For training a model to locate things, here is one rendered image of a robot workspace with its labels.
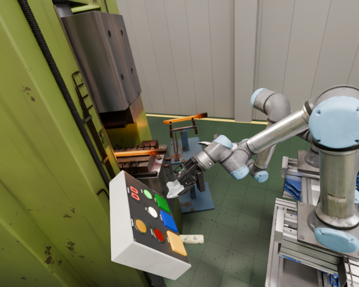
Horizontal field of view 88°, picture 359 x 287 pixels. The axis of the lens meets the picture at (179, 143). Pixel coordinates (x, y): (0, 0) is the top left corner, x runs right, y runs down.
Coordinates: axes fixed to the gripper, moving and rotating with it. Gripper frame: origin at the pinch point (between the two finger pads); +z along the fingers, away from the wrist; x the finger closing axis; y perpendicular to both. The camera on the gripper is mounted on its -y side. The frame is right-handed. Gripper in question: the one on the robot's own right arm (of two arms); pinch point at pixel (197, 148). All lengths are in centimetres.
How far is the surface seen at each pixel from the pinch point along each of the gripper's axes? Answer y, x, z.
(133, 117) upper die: -30.2, -11.5, 30.7
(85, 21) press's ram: -73, -17, 36
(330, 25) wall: -42, 208, -176
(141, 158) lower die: 1.1, -5.3, 36.0
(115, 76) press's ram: -52, -17, 31
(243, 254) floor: 100, -12, -28
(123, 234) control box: -19, -70, 18
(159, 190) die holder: 19.4, -15.9, 25.6
